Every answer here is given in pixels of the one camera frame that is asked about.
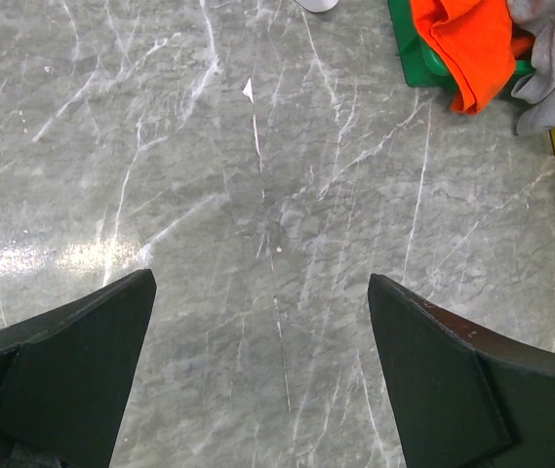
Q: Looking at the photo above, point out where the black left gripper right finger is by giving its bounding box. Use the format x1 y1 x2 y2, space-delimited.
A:
368 274 555 467

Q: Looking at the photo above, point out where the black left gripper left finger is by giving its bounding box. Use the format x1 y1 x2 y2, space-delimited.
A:
0 269 157 467

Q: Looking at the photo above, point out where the orange t shirt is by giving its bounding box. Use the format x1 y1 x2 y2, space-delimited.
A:
410 0 535 115

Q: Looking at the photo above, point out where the green plastic bin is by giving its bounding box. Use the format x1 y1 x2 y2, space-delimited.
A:
388 1 534 92

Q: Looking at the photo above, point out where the silver clothes rack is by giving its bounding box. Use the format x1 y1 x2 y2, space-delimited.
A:
296 0 339 14

